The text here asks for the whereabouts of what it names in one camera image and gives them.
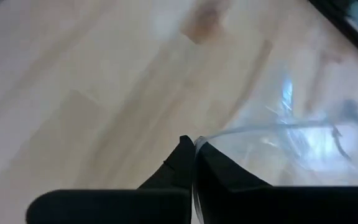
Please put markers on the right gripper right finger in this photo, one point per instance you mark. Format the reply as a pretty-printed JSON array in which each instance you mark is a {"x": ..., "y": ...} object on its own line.
[{"x": 291, "y": 208}]

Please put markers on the clear plastic bag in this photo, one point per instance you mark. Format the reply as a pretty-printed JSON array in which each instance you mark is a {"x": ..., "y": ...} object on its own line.
[{"x": 291, "y": 149}]

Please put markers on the black aluminium rig frame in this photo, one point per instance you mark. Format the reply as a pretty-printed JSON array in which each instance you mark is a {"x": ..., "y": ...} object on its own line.
[{"x": 343, "y": 28}]

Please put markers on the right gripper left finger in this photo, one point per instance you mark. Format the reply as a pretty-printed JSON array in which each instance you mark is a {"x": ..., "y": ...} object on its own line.
[{"x": 110, "y": 208}]

